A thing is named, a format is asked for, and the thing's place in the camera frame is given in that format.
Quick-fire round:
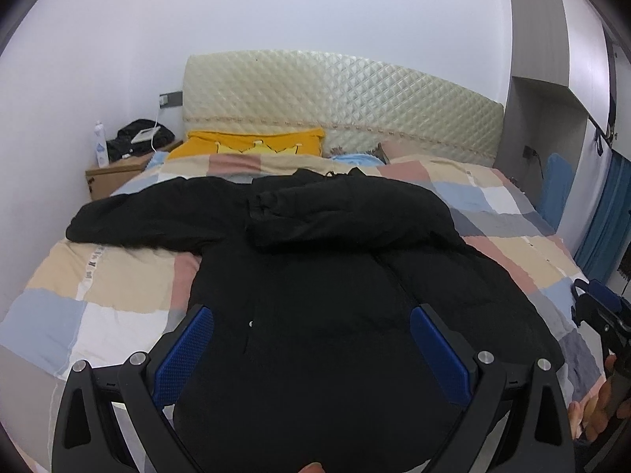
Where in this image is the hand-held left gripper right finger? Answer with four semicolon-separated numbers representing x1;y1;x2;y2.
409;303;577;473

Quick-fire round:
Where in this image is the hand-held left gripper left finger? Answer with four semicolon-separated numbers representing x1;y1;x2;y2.
50;304;215;473

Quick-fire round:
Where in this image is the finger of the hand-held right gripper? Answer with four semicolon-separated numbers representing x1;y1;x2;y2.
586;279;631;313
571;280;609;330

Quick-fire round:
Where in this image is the black padded jacket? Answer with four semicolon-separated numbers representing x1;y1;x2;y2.
65;168;568;473

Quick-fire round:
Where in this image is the person's right hand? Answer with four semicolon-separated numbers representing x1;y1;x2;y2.
582;355;631;447

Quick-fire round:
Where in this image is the blue curtain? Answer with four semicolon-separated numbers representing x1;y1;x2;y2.
574;150;631;281

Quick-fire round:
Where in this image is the checked patchwork quilt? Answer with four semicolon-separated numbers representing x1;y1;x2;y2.
0;150;605;459

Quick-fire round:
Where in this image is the wooden nightstand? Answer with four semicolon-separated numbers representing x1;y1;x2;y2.
85;139;184;203

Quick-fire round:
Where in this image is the yellow pillow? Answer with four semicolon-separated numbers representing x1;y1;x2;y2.
168;128;326;161

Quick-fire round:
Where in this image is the pink pillow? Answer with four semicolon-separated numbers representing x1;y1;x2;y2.
381;139;447;164

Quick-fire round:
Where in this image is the black bag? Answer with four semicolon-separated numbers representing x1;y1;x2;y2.
106;119;177;162

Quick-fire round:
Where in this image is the light blue cloth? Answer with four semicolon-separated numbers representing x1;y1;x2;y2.
329;153;385;166

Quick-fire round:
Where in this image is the white spray bottle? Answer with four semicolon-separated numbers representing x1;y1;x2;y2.
95;121;110;168

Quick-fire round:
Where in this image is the grey and white wardrobe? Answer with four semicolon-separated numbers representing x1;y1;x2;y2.
494;0;631;237

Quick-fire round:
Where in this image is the cream quilted headboard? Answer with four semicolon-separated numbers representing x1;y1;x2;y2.
181;50;504;168

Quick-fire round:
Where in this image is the black wall socket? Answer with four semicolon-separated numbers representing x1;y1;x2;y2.
523;145;544;178

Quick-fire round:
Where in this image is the black hanging strap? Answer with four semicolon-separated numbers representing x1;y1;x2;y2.
594;39;620;156

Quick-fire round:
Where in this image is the white charging cable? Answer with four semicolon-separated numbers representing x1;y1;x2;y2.
150;99;166;155

